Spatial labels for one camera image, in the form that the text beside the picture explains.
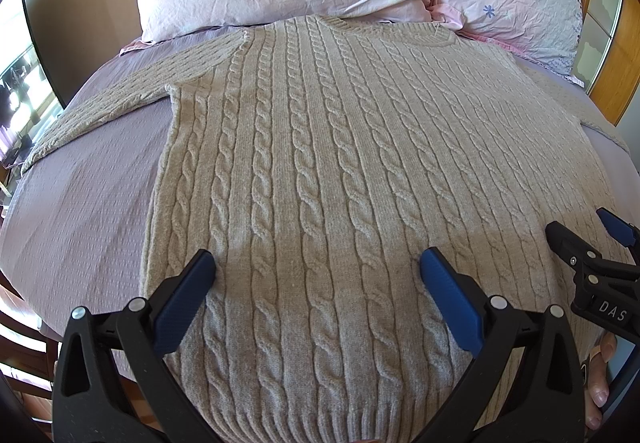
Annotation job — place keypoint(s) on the beige cable knit sweater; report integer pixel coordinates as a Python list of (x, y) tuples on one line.
[(317, 159)]

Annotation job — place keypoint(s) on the person's right hand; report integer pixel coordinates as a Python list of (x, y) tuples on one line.
[(596, 390)]

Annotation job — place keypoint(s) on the dark framed mirror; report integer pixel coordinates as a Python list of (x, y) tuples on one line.
[(28, 103)]

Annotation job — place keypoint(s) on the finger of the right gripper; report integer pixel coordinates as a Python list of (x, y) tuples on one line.
[(579, 255), (623, 232)]

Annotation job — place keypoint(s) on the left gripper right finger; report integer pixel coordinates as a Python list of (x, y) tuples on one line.
[(545, 402)]

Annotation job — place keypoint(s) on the lilac bed sheet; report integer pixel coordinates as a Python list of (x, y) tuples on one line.
[(76, 227)]

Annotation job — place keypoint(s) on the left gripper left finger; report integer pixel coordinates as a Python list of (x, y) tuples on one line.
[(89, 401)]

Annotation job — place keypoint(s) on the wooden frosted glass door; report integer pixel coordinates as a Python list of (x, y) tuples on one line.
[(607, 62)]

